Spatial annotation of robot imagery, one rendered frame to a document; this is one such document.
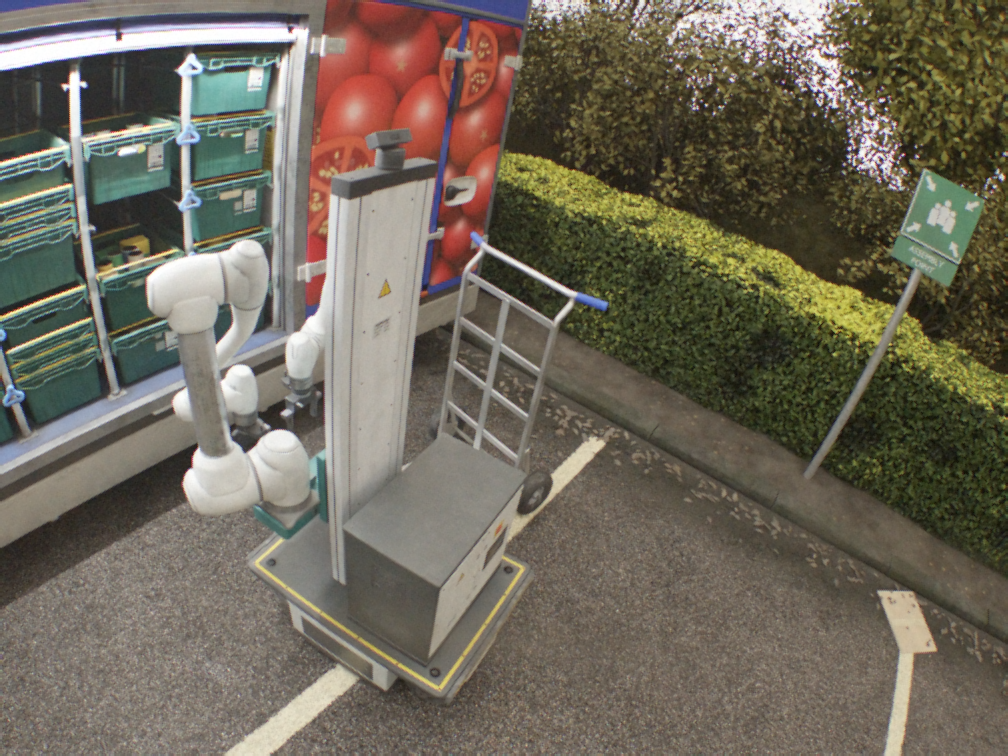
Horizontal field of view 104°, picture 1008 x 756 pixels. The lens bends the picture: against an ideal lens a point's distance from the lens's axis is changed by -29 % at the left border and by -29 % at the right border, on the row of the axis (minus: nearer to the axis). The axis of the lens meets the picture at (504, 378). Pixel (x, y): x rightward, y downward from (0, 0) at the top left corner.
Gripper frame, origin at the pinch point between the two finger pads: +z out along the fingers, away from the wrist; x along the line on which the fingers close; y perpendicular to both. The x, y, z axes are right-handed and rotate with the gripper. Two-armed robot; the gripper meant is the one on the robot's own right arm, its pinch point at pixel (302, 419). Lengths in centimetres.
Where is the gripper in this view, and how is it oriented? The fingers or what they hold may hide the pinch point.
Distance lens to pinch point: 225.1
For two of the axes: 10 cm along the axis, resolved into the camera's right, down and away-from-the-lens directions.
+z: -1.8, 8.2, 5.5
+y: 8.7, 3.9, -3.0
